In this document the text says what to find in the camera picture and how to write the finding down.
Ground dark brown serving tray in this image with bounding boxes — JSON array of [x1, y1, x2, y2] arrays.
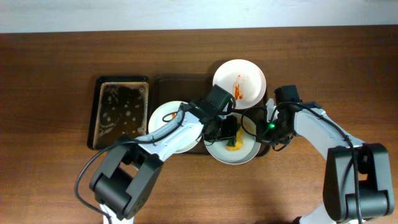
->
[[149, 74, 271, 157]]

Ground black tray with soapy water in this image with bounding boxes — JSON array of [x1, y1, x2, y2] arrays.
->
[[86, 76, 149, 150]]

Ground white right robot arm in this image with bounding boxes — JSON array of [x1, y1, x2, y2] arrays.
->
[[256, 85, 395, 224]]

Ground yellow green scrub sponge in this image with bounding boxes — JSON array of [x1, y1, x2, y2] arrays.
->
[[226, 123, 244, 151]]

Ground white plate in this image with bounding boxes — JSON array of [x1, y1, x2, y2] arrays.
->
[[148, 101, 201, 154], [213, 59, 267, 110]]

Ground grey-white plate with ketchup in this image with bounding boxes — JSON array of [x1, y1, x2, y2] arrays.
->
[[203, 113, 261, 165]]

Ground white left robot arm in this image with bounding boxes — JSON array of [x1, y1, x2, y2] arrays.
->
[[89, 85, 237, 223]]

